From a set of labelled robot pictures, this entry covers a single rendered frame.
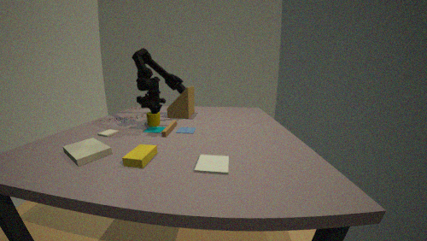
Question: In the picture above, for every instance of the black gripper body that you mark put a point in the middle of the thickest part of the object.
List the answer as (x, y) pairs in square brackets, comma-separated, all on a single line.
[(154, 99)]

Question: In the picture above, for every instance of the tan wooden plank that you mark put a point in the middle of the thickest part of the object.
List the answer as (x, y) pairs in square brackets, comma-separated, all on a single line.
[(168, 129)]

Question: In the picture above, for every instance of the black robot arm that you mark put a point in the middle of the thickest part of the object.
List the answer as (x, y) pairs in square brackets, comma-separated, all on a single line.
[(144, 83)]

